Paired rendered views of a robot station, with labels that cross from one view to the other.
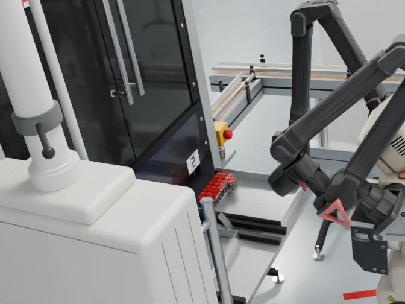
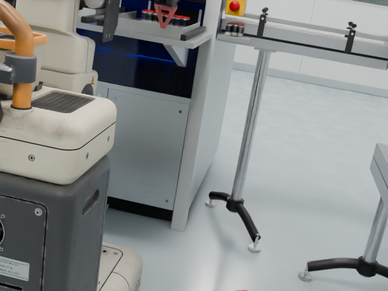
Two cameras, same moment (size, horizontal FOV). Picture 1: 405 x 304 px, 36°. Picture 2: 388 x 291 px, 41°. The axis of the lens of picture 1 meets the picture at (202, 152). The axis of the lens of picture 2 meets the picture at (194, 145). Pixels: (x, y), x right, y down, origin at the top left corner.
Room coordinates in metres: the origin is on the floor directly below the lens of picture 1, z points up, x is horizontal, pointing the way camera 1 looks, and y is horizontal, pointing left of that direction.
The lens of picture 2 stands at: (1.24, -1.96, 1.10)
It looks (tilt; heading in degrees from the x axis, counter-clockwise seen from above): 18 degrees down; 65
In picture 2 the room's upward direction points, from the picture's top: 9 degrees clockwise
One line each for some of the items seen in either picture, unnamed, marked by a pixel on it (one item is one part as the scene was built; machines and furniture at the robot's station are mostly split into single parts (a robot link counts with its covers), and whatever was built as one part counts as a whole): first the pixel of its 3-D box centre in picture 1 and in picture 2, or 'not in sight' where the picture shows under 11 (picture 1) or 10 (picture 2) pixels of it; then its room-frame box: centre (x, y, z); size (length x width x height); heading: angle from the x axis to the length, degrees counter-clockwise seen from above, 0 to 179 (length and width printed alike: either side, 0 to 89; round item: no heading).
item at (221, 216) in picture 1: (238, 224); not in sight; (1.71, -0.07, 0.91); 0.14 x 0.03 x 0.06; 58
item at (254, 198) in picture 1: (249, 196); (156, 23); (1.87, -0.13, 0.90); 0.34 x 0.26 x 0.04; 57
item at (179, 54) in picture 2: not in sight; (175, 55); (1.96, -0.15, 0.79); 0.34 x 0.03 x 0.13; 57
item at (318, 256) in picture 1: (330, 221); (364, 275); (2.70, -0.60, 0.07); 0.50 x 0.08 x 0.14; 147
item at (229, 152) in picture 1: (214, 157); (235, 37); (2.24, -0.04, 0.87); 0.14 x 0.13 x 0.02; 57
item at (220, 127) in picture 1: (217, 133); (235, 6); (2.21, -0.07, 0.99); 0.08 x 0.07 x 0.07; 57
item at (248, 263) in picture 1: (219, 229); (114, 22); (1.75, 0.00, 0.87); 0.70 x 0.48 x 0.02; 147
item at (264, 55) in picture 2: not in sight; (249, 133); (2.40, -0.03, 0.46); 0.09 x 0.09 x 0.77; 57
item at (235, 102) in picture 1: (219, 113); (304, 34); (2.52, -0.11, 0.92); 0.69 x 0.15 x 0.16; 147
